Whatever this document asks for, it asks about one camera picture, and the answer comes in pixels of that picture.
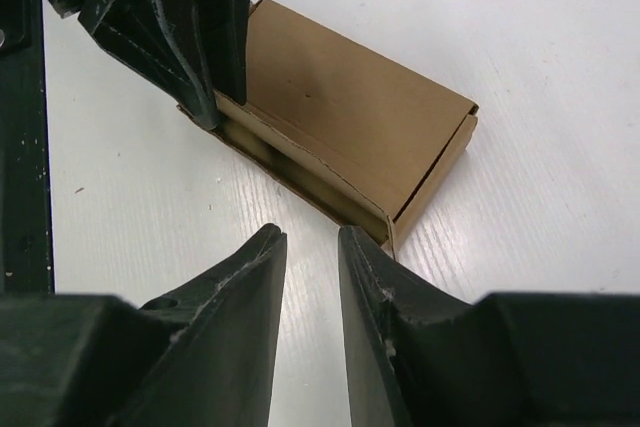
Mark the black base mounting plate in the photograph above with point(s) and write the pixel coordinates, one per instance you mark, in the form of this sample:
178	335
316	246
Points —
26	221

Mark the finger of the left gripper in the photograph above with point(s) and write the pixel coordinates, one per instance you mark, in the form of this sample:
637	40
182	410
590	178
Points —
223	28
158	40

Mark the brown cardboard box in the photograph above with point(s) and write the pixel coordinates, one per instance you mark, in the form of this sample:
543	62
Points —
363	139

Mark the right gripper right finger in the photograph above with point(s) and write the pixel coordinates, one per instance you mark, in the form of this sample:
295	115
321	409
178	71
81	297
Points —
417	356

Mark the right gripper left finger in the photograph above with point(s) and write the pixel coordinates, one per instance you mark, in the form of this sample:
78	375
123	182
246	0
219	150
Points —
202	354

